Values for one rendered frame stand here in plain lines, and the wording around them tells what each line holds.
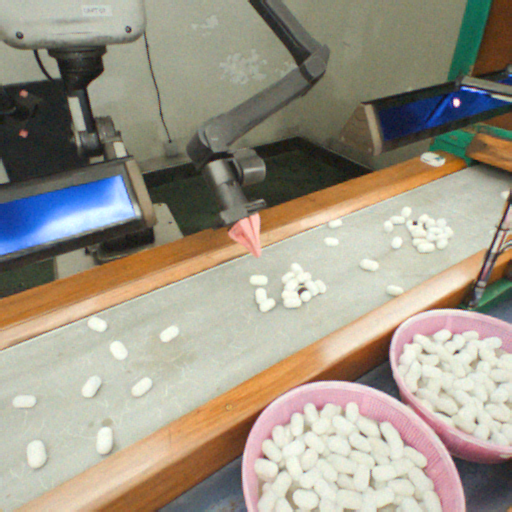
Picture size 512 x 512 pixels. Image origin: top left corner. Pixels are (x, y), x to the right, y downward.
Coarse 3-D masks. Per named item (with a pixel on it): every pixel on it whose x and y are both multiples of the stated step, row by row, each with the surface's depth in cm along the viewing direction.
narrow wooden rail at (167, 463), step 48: (432, 288) 81; (336, 336) 71; (384, 336) 72; (240, 384) 63; (288, 384) 63; (192, 432) 56; (240, 432) 59; (96, 480) 51; (144, 480) 52; (192, 480) 58
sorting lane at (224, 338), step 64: (448, 192) 119; (320, 256) 94; (384, 256) 94; (448, 256) 94; (128, 320) 77; (192, 320) 77; (256, 320) 77; (320, 320) 77; (0, 384) 66; (64, 384) 66; (128, 384) 66; (192, 384) 66; (0, 448) 57; (64, 448) 57
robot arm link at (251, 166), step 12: (204, 132) 80; (216, 132) 81; (216, 144) 80; (216, 156) 82; (228, 156) 85; (240, 156) 85; (252, 156) 86; (240, 168) 83; (252, 168) 84; (264, 168) 86; (240, 180) 85; (252, 180) 86
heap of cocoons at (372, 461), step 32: (320, 416) 62; (352, 416) 61; (288, 448) 57; (320, 448) 57; (352, 448) 59; (384, 448) 57; (288, 480) 54; (320, 480) 54; (352, 480) 55; (384, 480) 54; (416, 480) 54
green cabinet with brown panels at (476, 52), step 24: (480, 0) 114; (504, 0) 111; (480, 24) 116; (504, 24) 113; (456, 48) 124; (480, 48) 120; (504, 48) 115; (456, 72) 126; (480, 72) 122; (504, 120) 121
